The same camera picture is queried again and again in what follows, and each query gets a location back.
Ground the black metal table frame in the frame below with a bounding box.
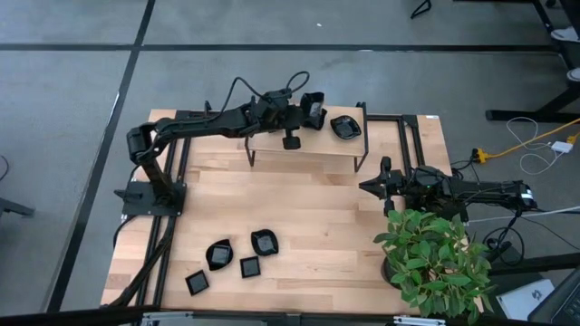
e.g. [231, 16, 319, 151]
[108, 100, 425, 312]

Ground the black power cable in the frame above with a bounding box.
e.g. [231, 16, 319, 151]
[479, 194, 580, 253]

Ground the dark grey laptop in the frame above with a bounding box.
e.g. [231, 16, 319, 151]
[527, 266, 580, 326]

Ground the thin white cable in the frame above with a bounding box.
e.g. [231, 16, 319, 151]
[505, 116, 559, 177]

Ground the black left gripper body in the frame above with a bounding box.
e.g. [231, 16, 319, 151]
[251, 89, 304, 136]

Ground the black coiled cable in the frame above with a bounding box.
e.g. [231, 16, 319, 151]
[481, 225, 527, 268]

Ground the wooden shelf with black legs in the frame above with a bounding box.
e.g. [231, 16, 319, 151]
[243, 92, 369, 173]

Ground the person's leg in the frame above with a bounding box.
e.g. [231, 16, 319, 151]
[557, 0, 580, 29]

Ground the black rig beam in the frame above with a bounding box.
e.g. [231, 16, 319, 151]
[0, 305, 580, 326]

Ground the silver metal bracket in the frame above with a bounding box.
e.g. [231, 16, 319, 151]
[392, 315, 448, 326]
[140, 311, 197, 326]

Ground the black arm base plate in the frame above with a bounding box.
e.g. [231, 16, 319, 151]
[113, 180, 187, 217]
[402, 189, 470, 223]

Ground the black rounded mini plate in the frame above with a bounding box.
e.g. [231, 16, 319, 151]
[250, 228, 280, 257]

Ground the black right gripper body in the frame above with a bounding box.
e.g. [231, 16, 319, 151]
[379, 155, 410, 217]

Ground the yellow extension cord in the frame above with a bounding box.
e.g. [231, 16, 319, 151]
[474, 116, 580, 165]

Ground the black leaf-shaped mini plate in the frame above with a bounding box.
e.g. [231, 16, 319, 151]
[205, 238, 235, 273]
[329, 114, 363, 140]

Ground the black square mini plate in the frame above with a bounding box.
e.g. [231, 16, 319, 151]
[239, 255, 262, 279]
[184, 270, 210, 297]

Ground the grey cable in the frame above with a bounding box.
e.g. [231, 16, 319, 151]
[469, 206, 580, 224]

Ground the black desk frame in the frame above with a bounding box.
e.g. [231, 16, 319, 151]
[485, 0, 580, 124]

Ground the green leafy potted plant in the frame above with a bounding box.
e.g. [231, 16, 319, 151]
[373, 207, 496, 326]

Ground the black furniture foot bar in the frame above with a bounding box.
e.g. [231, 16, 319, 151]
[491, 251, 580, 278]

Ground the white box with logo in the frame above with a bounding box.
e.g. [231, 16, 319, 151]
[495, 278, 556, 321]

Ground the dark chair base leg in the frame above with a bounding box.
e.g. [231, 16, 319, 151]
[0, 196, 36, 219]

